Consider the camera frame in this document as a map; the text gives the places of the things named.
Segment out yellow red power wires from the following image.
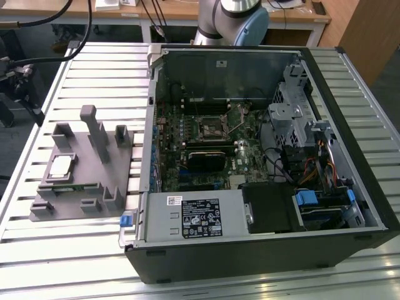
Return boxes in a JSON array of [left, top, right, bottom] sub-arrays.
[[299, 139, 340, 188]]

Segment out wooden cabinet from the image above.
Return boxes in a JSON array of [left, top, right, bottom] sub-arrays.
[[318, 0, 400, 87]]

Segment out black plastic shroud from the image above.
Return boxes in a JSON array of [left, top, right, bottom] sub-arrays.
[[242, 182, 298, 235]]

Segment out green motherboard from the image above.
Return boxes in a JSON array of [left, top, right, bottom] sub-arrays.
[[154, 93, 269, 193]]

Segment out grey parts rack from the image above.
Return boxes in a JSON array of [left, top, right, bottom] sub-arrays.
[[28, 104, 135, 223]]

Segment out perforated metal drive cage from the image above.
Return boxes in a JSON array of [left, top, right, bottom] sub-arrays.
[[267, 61, 316, 151]]

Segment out silver disk bay frame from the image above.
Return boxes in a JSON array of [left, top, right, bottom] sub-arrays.
[[292, 184, 368, 232]]

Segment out green RAM stick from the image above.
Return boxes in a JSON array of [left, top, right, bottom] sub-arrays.
[[52, 184, 86, 193]]

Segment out black open PC case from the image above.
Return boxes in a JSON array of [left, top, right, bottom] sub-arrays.
[[117, 43, 400, 285]]

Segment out blue case latch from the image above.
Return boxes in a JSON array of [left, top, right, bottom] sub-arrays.
[[119, 211, 134, 228]]

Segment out black graphics card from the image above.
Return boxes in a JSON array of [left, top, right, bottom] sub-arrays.
[[186, 150, 226, 173]]

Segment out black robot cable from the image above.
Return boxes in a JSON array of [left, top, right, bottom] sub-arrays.
[[0, 0, 95, 65]]

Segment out grey case handle latch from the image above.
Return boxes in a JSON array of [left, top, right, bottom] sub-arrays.
[[146, 44, 164, 68]]

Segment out blue disk carrier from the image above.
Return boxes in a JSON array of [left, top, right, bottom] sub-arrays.
[[294, 190, 319, 208]]

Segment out large white box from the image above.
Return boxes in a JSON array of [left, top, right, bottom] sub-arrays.
[[94, 0, 121, 13]]

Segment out grey power supply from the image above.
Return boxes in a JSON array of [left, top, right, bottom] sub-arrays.
[[133, 189, 251, 244]]

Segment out CPU socket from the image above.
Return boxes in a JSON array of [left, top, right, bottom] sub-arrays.
[[195, 114, 231, 138]]

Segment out wooden desk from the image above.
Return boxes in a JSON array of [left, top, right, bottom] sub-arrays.
[[0, 0, 333, 44]]

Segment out silver CPU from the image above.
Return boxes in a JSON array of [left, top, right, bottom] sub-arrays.
[[51, 155, 72, 178]]

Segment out black RAM slot white clips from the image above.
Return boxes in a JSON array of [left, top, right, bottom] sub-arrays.
[[181, 106, 232, 111], [181, 99, 231, 104]]

